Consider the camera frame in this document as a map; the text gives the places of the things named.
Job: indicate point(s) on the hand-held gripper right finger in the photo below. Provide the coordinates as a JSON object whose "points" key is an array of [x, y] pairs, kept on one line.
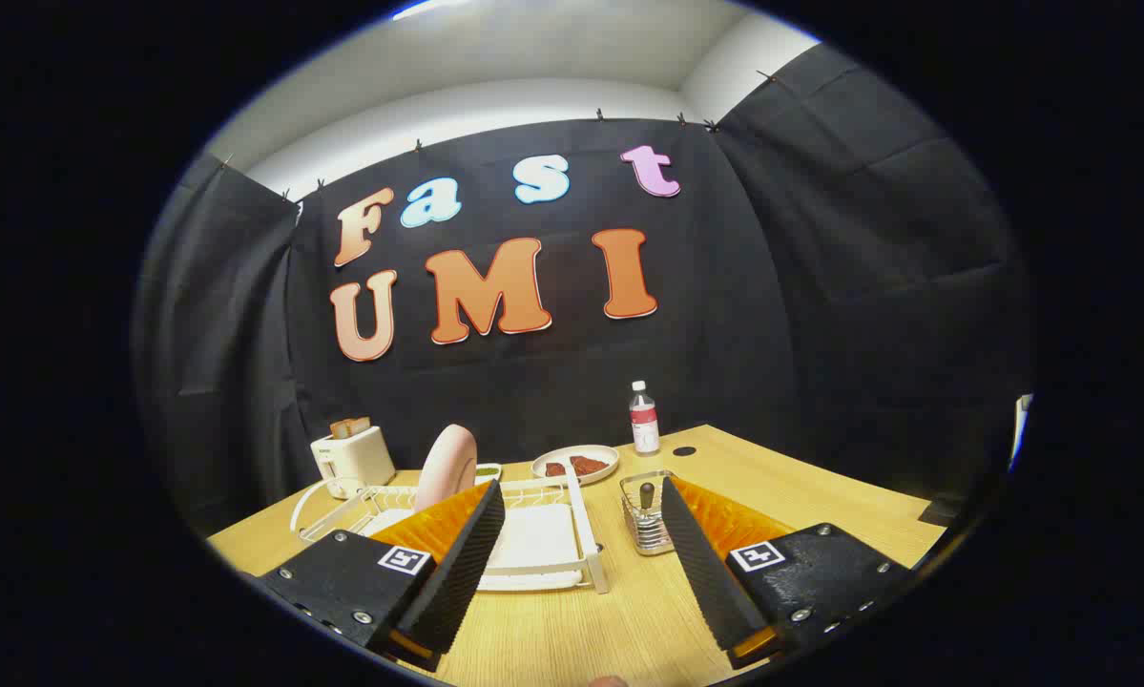
{"points": [[710, 572]]}

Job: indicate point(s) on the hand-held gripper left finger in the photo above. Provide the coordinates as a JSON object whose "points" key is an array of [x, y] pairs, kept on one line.
{"points": [[457, 572]]}

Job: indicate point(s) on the pink plate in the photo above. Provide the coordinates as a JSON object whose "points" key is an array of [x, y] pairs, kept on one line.
{"points": [[447, 463]]}

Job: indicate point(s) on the small white sauce dish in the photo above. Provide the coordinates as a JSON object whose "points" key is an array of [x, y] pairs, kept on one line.
{"points": [[488, 472]]}

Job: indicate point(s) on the white plate with meat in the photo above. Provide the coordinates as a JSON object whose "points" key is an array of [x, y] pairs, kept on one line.
{"points": [[602, 453]]}

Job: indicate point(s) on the white drip tray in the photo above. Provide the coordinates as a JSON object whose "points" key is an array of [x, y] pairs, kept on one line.
{"points": [[533, 544]]}

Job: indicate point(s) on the white toaster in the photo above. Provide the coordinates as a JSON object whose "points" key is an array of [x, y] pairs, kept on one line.
{"points": [[352, 463]]}

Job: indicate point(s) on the clear bottle with red label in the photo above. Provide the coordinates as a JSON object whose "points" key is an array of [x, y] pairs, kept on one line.
{"points": [[644, 425]]}

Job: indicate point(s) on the red meat pieces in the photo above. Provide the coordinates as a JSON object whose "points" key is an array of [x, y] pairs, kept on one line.
{"points": [[586, 466]]}

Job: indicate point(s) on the brown toast slice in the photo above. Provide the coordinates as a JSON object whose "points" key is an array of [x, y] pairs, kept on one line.
{"points": [[349, 427]]}

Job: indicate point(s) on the small black object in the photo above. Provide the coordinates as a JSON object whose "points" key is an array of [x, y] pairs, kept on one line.
{"points": [[939, 512]]}

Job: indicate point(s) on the black backdrop cloth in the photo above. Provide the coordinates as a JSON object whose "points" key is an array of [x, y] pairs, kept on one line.
{"points": [[724, 334]]}

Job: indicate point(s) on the ceiling light panel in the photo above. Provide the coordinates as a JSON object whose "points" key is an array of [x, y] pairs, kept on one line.
{"points": [[426, 9]]}

